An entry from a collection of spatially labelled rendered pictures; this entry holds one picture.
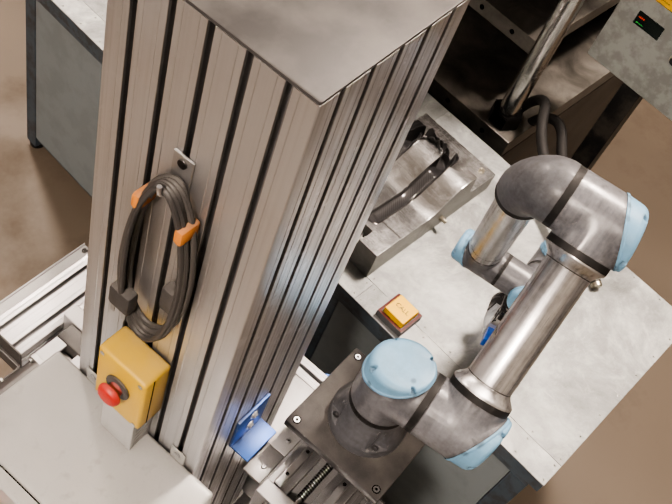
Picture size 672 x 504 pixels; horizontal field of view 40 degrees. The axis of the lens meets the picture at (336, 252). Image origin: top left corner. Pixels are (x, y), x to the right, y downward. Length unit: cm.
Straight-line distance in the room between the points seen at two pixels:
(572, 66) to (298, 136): 234
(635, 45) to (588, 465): 139
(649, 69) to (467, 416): 132
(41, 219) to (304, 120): 244
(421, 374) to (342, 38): 84
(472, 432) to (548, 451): 62
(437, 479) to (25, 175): 173
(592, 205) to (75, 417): 87
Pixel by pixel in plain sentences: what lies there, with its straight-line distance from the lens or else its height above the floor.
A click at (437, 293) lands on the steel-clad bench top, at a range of 227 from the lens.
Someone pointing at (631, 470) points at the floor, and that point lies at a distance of 330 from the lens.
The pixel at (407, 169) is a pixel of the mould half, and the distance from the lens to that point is 235.
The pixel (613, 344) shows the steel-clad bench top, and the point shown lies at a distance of 242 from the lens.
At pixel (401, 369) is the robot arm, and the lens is 156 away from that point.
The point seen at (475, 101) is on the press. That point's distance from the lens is 280.
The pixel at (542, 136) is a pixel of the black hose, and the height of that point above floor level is 93.
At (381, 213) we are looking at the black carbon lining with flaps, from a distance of 226.
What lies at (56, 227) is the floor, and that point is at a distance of 317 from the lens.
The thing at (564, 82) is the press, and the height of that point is 79.
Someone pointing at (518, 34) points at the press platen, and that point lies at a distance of 270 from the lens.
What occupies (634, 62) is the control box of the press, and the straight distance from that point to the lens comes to 261.
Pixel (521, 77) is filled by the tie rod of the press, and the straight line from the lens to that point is 265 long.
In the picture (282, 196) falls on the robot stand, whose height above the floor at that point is 190.
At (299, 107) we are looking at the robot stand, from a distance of 79.
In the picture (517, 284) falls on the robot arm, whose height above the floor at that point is 117.
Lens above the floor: 256
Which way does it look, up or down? 51 degrees down
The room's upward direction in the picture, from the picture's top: 24 degrees clockwise
